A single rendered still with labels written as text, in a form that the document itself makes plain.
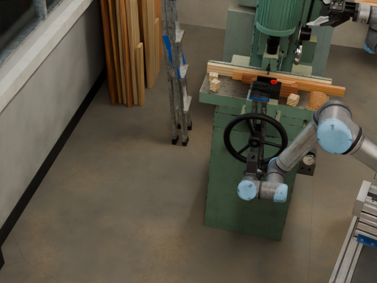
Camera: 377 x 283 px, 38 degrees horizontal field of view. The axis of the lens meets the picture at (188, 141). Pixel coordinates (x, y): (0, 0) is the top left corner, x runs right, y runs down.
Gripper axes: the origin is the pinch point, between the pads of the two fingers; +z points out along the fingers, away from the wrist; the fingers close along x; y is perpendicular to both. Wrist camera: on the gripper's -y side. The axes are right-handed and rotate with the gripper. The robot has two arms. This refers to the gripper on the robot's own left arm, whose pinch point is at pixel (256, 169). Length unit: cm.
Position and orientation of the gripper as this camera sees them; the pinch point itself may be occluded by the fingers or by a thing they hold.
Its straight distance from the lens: 252.0
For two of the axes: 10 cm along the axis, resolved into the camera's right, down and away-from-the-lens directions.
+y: -0.9, 9.8, 1.7
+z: 2.2, -1.4, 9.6
